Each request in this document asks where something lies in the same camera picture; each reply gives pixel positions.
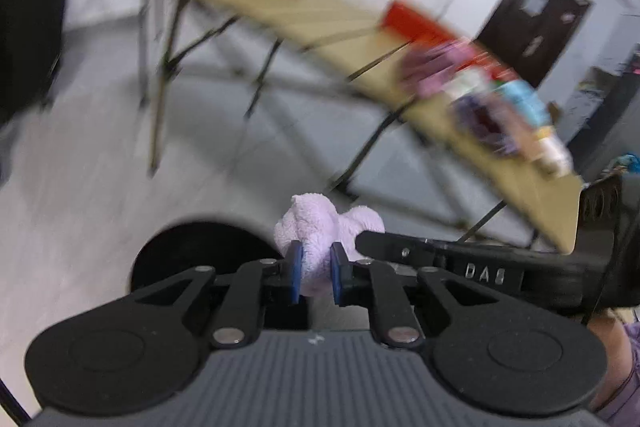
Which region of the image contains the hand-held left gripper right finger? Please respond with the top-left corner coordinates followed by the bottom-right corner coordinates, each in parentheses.
top-left (331, 242), bottom-right (502, 351)

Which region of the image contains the person's right forearm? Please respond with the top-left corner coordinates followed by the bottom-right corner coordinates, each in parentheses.
top-left (587, 309), bottom-right (640, 425)

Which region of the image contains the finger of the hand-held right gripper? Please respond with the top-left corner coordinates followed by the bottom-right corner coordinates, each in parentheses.
top-left (356, 231), bottom-right (451, 275)

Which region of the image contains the pile of colourful packets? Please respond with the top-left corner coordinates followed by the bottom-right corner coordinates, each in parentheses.
top-left (400, 39), bottom-right (573, 180)

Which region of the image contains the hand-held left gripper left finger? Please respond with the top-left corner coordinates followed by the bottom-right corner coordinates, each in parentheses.
top-left (132, 241), bottom-right (304, 349)

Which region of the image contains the red cardboard tray box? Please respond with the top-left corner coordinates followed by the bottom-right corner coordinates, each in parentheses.
top-left (382, 0), bottom-right (521, 82)

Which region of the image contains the purple fluffy cloth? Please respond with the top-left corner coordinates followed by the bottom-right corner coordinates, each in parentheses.
top-left (274, 193), bottom-right (386, 298)

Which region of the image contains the dark brown entrance door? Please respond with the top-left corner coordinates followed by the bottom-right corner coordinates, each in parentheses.
top-left (477, 0), bottom-right (593, 90)

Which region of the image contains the wooden folding table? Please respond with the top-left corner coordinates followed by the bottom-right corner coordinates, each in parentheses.
top-left (102, 0), bottom-right (585, 256)

